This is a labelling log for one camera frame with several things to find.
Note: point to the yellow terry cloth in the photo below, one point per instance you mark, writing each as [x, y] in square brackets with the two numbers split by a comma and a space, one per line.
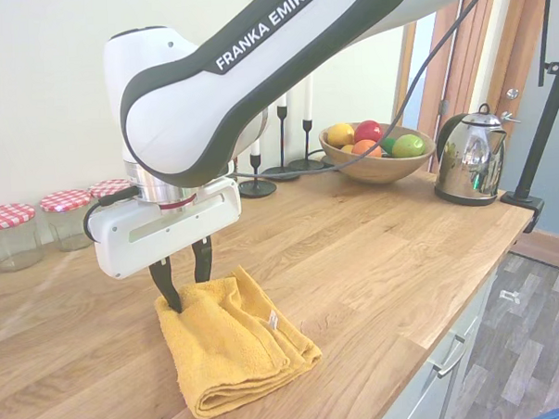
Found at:
[230, 351]

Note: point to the white base cabinet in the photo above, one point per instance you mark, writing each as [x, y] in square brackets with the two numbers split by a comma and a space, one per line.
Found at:
[431, 397]

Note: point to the stainless steel kettle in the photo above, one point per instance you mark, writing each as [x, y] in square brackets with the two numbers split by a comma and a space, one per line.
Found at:
[468, 164]

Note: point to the short black candle holder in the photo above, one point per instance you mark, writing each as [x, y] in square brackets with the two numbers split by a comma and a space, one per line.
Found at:
[257, 188]

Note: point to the silver door lock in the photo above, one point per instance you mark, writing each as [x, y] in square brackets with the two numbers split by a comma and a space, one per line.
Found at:
[513, 93]

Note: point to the small yellow fruit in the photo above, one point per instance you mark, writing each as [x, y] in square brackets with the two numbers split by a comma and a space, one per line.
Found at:
[347, 149]

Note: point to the medium black candle holder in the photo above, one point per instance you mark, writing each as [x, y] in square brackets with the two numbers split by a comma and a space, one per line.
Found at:
[308, 138]

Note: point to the tall black candle holder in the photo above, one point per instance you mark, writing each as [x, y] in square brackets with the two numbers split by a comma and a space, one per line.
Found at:
[283, 140]

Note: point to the yellow lemon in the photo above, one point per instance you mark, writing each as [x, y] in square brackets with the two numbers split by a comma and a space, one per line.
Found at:
[341, 133]

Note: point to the light green apple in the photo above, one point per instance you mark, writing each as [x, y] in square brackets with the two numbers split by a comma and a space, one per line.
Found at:
[409, 146]

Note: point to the black Ulanzi clamp stand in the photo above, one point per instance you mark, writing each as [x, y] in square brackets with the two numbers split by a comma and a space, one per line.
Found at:
[520, 203]

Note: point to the dark green fruit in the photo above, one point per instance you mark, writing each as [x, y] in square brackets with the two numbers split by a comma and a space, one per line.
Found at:
[389, 146]

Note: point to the wooden door frame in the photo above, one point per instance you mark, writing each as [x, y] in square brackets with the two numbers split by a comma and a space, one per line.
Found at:
[468, 71]

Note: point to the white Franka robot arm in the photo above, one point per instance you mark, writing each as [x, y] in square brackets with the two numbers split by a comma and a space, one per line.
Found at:
[173, 107]

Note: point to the wooden door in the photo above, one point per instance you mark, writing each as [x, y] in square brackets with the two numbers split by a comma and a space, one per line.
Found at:
[513, 46]

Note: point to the glass jar red checked lid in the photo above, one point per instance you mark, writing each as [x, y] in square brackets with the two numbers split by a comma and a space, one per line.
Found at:
[110, 188]
[11, 235]
[68, 218]

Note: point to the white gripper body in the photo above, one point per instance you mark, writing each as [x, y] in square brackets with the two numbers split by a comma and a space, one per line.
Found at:
[169, 237]

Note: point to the white taper candle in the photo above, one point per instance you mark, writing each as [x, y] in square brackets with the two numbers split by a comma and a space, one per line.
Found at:
[255, 147]
[282, 101]
[309, 99]

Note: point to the white cabinet drawer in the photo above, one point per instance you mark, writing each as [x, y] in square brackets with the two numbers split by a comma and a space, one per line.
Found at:
[435, 379]

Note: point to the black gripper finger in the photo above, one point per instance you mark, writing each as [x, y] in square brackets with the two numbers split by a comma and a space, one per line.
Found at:
[164, 281]
[203, 261]

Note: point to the wooden fruit bowl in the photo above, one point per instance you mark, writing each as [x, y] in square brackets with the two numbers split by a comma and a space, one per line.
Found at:
[380, 170]

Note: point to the orange fruit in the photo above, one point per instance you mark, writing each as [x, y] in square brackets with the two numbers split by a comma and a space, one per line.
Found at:
[366, 149]

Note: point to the red apple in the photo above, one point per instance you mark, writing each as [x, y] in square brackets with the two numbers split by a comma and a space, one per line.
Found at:
[368, 130]

